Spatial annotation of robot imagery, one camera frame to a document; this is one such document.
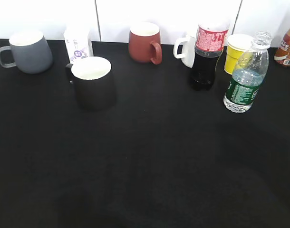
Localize dark cola bottle red label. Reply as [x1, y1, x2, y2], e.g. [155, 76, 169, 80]
[189, 16, 230, 91]

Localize grey ceramic mug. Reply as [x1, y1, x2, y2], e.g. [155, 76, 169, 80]
[0, 30, 53, 74]

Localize white ceramic mug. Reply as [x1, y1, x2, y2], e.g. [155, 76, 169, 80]
[173, 29, 197, 68]

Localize clear water bottle green label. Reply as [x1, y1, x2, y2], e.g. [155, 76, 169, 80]
[223, 31, 272, 113]

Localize black ceramic mug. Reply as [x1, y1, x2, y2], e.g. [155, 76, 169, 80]
[65, 57, 116, 111]

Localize yellow paper cup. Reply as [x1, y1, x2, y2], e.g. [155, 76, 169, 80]
[224, 34, 253, 75]

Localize brown coffee drink bottle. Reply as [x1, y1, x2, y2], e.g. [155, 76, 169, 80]
[274, 29, 290, 67]

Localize red ceramic mug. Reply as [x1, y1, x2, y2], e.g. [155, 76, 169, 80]
[128, 22, 162, 65]

